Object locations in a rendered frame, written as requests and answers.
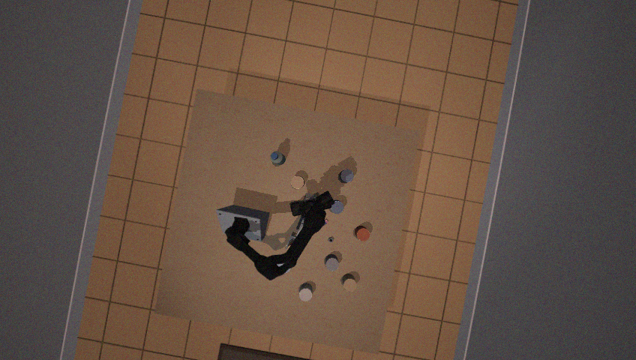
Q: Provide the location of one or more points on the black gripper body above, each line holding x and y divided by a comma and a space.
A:
295, 207

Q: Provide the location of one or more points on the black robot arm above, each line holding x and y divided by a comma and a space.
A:
314, 219

